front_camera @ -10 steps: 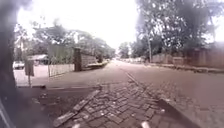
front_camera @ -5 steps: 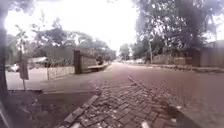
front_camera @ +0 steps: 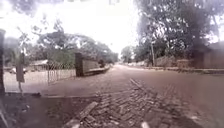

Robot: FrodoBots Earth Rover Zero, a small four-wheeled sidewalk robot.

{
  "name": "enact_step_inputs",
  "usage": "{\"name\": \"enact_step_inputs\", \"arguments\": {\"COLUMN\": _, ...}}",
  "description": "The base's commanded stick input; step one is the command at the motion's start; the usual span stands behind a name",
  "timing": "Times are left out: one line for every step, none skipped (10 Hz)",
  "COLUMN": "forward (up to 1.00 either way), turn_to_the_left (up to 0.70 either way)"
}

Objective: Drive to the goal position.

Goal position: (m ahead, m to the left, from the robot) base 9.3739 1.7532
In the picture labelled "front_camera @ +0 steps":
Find roadside verge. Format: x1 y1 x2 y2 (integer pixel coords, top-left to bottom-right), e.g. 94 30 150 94
126 63 224 75

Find row of tall trees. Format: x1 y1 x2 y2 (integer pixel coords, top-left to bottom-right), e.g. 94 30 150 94
120 0 224 68

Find wall with dark pillar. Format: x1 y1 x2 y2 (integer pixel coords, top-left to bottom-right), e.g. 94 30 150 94
74 52 112 78

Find red brick road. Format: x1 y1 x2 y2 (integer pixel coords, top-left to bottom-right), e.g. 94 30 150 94
39 63 224 128

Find bare dirt ground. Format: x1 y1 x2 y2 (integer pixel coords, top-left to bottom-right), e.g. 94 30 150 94
0 95 101 128

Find pale concrete driveway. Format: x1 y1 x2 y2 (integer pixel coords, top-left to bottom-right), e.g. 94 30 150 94
3 68 113 97

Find concrete kerb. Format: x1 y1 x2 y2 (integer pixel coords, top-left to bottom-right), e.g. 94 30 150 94
4 91 100 128

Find metal lattice gate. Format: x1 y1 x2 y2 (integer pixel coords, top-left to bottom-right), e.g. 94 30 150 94
45 49 78 84

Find utility pole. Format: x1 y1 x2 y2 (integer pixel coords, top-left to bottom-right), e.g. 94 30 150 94
149 39 156 67

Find brown boundary wall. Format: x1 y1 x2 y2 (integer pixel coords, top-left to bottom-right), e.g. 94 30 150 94
154 41 224 70

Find dark pole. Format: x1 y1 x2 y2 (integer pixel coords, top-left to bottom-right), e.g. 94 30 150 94
0 29 7 98

